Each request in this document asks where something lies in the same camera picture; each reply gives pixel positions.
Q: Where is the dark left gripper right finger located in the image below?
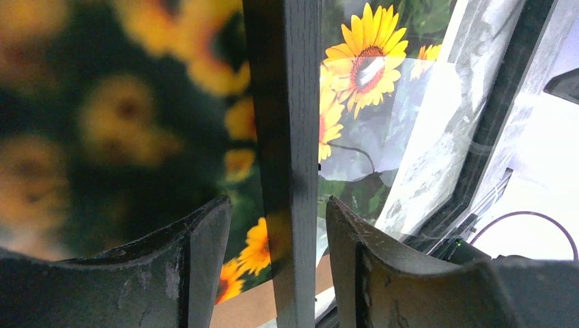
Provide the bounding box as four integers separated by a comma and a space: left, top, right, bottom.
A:
326, 197, 578, 327

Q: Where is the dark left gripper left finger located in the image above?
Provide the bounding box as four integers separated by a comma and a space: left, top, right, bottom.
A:
1, 196, 231, 327

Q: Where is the white mat board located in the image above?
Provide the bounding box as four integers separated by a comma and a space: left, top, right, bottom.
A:
259, 286, 336, 328

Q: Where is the brown backing board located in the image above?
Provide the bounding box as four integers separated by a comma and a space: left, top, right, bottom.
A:
210, 255, 333, 328

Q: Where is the sunflower photo print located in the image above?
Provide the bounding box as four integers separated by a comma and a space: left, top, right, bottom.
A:
0, 0, 457, 305

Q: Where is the black picture frame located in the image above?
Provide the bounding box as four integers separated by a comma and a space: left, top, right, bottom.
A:
243, 1, 578, 327

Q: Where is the clear glass pane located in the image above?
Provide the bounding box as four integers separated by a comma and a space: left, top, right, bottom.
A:
317, 1, 524, 253

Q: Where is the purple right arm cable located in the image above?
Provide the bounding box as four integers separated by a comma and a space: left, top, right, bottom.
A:
468, 210, 579, 262

